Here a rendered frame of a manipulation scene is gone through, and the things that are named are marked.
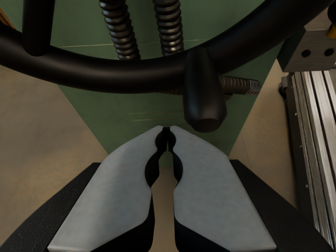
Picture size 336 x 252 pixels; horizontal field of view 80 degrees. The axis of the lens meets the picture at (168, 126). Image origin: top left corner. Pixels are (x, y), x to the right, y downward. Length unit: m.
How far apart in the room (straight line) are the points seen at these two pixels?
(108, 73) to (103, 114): 0.37
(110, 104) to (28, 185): 0.63
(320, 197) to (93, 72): 0.68
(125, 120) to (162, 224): 0.43
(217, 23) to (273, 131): 0.73
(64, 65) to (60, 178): 0.82
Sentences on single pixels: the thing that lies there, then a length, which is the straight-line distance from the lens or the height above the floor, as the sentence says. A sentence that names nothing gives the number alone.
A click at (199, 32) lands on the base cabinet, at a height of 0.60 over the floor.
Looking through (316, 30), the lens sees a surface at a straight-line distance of 0.38.
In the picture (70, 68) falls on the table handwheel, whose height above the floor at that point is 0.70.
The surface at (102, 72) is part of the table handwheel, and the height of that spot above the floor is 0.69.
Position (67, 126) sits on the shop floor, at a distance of 1.09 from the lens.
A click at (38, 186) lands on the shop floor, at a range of 1.01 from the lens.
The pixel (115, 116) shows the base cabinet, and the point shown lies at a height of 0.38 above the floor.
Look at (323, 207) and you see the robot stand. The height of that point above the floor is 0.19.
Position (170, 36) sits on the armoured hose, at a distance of 0.21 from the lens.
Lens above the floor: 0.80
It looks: 58 degrees down
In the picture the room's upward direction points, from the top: 6 degrees counter-clockwise
